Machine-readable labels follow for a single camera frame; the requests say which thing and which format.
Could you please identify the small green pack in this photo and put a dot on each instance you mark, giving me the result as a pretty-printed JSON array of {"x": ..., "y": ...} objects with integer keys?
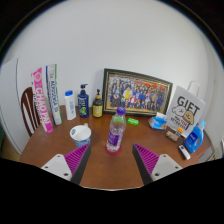
[{"x": 133, "y": 121}]

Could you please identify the white blue-capped lotion bottle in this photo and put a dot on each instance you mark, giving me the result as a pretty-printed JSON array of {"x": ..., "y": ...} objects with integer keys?
[{"x": 70, "y": 106}]

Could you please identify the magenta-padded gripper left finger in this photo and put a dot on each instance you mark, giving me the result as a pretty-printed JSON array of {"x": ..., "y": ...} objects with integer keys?
[{"x": 63, "y": 166}]

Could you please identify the white shuttlecock tube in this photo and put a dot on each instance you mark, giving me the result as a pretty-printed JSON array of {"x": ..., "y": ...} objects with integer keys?
[{"x": 54, "y": 96}]

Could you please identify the framed group photo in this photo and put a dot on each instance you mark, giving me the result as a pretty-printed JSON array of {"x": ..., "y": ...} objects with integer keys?
[{"x": 136, "y": 93}]

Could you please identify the dark blue pump bottle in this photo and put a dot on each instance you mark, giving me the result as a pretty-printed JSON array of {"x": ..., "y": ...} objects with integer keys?
[{"x": 83, "y": 105}]

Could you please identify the brown yellow-labelled pump bottle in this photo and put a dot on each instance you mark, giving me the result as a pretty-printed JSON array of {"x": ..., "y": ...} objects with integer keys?
[{"x": 97, "y": 108}]

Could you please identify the clear purple-capped water bottle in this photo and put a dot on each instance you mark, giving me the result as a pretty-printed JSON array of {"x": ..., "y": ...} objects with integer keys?
[{"x": 115, "y": 133}]

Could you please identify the brown wooden chair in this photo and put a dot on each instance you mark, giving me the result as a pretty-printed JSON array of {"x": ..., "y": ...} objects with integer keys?
[{"x": 28, "y": 113}]

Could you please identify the blue patterned cup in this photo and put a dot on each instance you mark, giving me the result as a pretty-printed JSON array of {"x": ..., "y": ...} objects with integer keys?
[{"x": 80, "y": 135}]

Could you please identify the pink shuttlecock tube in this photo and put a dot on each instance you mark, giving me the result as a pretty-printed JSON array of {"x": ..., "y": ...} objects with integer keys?
[{"x": 42, "y": 103}]

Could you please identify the blue detergent bottle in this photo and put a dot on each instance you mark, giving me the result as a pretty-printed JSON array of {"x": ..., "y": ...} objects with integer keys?
[{"x": 194, "y": 138}]

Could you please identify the colourful puzzle cube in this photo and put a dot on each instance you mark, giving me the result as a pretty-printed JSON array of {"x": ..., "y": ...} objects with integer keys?
[{"x": 179, "y": 132}]

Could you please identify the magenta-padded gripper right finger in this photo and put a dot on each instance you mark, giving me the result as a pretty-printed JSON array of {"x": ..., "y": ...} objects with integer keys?
[{"x": 161, "y": 166}]

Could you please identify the white paper gift bag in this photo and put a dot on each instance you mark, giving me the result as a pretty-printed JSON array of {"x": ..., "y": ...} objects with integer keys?
[{"x": 186, "y": 108}]

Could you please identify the white remote control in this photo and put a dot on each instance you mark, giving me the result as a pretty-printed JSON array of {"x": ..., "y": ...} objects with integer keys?
[{"x": 184, "y": 152}]

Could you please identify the white radiator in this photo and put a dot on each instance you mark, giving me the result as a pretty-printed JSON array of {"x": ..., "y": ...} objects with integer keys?
[{"x": 218, "y": 151}]

